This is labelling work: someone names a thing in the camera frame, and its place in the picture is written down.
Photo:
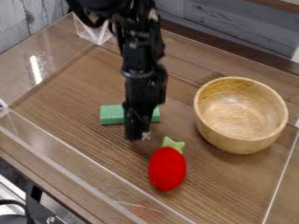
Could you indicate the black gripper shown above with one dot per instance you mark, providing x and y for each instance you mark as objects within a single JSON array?
[{"x": 145, "y": 91}]

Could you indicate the green rectangular block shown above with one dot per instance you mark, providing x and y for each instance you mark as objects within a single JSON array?
[{"x": 112, "y": 114}]

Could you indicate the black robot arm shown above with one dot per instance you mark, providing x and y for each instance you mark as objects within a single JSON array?
[{"x": 133, "y": 22}]

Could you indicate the light wooden bowl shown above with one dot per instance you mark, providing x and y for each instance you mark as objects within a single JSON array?
[{"x": 240, "y": 114}]

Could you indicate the red felt strawberry toy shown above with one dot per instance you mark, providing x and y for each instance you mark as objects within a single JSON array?
[{"x": 167, "y": 165}]

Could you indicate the clear acrylic tray wall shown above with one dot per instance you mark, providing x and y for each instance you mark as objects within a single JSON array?
[{"x": 80, "y": 183}]

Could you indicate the black table clamp bracket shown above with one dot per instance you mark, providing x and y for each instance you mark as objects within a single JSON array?
[{"x": 40, "y": 214}]

